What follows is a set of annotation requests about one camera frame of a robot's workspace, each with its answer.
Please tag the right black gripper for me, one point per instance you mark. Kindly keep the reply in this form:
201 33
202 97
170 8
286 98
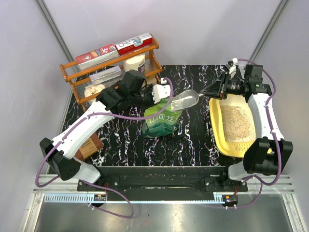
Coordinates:
214 90

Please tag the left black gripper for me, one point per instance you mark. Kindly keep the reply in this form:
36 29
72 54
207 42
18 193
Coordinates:
148 89

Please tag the grey metal scoop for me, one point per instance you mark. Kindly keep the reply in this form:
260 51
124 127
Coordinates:
184 100

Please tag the green litter bag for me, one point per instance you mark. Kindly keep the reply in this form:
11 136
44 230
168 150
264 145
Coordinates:
163 124

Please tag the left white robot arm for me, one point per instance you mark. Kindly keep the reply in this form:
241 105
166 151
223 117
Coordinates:
132 90

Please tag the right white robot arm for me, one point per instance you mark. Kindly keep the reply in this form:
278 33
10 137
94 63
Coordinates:
266 158

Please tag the yellow litter box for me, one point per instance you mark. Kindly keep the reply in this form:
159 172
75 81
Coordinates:
232 124

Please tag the red white foil box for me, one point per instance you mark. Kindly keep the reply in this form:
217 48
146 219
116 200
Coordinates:
134 43

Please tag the red grey wrap box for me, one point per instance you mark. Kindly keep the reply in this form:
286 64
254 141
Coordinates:
97 56

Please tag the clear plastic bag pack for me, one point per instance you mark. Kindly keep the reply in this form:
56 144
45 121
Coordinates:
105 75

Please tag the orange wooden shelf rack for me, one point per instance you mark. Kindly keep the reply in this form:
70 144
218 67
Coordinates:
96 70

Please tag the brown scouring pad pack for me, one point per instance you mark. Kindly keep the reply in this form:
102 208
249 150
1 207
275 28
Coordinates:
92 145

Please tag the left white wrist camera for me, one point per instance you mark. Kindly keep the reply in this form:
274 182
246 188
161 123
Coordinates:
161 91

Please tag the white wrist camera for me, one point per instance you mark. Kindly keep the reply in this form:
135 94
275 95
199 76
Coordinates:
161 91
232 67

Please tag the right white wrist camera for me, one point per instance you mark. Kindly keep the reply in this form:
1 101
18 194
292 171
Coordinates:
232 67

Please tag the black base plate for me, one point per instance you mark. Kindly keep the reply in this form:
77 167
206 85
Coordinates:
164 183

